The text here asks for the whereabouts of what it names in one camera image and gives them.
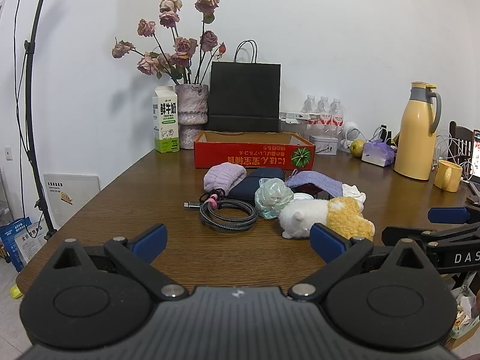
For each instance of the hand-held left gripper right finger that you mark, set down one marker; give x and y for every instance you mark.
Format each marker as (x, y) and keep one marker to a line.
(326, 243)

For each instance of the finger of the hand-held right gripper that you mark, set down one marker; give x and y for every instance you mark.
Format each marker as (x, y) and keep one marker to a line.
(448, 214)
(393, 234)

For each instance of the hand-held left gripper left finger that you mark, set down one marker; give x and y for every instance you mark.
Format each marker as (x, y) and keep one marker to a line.
(152, 242)

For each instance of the yellow plush toy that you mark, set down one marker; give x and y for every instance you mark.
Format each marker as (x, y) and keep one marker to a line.
(348, 217)

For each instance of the purple knitted cloth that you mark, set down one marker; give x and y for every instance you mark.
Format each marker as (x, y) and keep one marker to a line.
(318, 182)

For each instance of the clear plastic bag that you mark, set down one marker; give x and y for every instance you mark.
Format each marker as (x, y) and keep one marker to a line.
(272, 195)

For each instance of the navy blue pouch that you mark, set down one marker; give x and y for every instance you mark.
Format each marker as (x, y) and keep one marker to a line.
(247, 187)

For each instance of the red cardboard box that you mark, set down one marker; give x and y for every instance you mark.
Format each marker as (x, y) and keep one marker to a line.
(243, 155)

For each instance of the yellow mug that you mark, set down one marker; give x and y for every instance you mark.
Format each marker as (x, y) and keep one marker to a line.
(448, 176)

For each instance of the white round lid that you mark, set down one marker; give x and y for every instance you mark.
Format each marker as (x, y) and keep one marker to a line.
(303, 196)

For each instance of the crumpled white packaging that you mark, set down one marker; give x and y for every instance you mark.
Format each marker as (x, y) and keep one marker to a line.
(465, 307)

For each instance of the white fluffy cloth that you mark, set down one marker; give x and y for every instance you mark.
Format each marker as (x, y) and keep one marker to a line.
(352, 191)

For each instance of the open laptop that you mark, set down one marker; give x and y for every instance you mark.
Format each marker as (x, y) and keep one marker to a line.
(477, 150)

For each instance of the purple tissue pack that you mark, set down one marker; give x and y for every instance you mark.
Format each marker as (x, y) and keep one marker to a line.
(377, 153)

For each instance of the yellow thermos jug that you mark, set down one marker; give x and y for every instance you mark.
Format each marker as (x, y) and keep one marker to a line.
(414, 138)

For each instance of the dark wooden chair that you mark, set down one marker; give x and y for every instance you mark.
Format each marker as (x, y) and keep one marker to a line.
(455, 131)

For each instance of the white board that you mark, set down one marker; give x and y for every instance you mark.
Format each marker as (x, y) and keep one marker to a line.
(71, 195)

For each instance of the yellow green apple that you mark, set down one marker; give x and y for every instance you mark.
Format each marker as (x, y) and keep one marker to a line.
(357, 147)

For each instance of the pale tin box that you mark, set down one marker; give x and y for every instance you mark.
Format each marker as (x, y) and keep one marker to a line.
(324, 144)

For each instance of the small white desk fan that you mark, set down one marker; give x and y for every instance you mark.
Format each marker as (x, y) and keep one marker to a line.
(350, 133)

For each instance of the white green milk carton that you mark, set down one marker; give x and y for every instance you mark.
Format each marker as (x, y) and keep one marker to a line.
(165, 120)

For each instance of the flat white carton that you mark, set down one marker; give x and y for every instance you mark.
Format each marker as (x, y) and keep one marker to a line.
(296, 116)

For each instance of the clear water bottle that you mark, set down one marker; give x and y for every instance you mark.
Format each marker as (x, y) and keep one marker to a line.
(309, 108)
(323, 110)
(336, 112)

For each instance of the blue package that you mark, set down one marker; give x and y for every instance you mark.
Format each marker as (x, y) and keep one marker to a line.
(13, 240)

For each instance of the mottled purple ceramic vase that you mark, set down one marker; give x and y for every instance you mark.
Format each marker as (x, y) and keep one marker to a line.
(191, 105)

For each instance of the yellow plastic cap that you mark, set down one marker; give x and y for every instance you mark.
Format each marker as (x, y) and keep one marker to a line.
(15, 291)

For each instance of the black paper bag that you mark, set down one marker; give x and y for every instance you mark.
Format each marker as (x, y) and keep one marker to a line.
(243, 97)

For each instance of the black lamp stand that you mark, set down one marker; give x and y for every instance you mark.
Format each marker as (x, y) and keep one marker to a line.
(32, 93)

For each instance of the dried pink roses bouquet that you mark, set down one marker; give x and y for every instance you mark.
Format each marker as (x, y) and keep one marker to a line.
(183, 47)

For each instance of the white wall socket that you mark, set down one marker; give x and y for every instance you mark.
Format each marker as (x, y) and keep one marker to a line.
(8, 152)

